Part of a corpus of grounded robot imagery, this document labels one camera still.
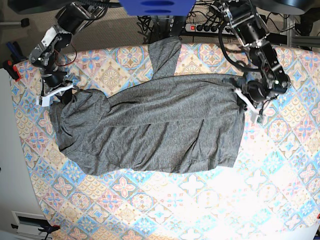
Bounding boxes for white power strip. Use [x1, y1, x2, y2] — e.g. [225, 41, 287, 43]
[184, 23, 219, 34]

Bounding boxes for red black clamp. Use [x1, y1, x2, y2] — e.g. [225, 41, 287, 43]
[2, 60, 21, 82]

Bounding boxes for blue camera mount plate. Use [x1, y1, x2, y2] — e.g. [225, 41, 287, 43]
[119, 0, 196, 16]

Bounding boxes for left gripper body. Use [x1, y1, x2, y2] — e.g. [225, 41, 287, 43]
[232, 84, 278, 124]

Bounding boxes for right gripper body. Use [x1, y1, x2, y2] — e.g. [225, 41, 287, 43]
[36, 79, 80, 106]

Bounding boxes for blue orange clamp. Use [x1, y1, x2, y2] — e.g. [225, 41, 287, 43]
[38, 225, 61, 240]

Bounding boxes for patterned tablecloth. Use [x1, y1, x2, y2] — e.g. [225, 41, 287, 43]
[10, 47, 320, 240]

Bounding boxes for grey t-shirt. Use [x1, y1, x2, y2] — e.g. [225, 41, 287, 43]
[49, 37, 245, 176]

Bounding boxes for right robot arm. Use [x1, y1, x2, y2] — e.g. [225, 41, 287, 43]
[29, 0, 110, 107]

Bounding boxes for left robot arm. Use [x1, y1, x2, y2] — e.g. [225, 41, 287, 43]
[218, 0, 291, 123]

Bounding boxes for white vent panel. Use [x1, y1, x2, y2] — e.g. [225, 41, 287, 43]
[11, 210, 49, 240]

